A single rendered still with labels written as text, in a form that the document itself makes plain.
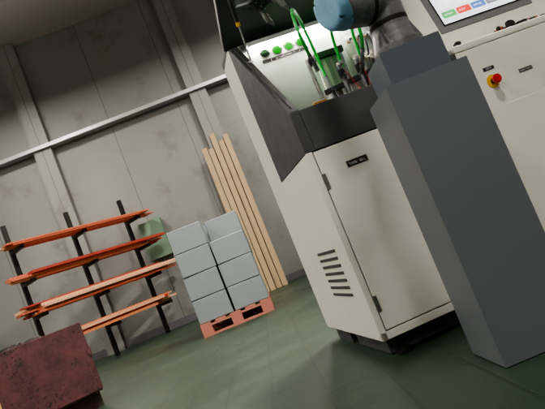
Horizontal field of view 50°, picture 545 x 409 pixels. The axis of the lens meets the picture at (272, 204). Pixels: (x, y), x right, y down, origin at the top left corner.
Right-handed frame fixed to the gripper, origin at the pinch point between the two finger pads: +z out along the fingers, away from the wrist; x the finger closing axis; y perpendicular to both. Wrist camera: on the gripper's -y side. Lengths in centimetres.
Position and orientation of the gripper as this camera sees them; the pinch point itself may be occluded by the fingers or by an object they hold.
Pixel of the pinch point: (280, 15)
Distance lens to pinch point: 235.8
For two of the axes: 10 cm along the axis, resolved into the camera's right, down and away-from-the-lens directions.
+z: 6.9, 5.3, 4.9
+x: 7.2, -5.6, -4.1
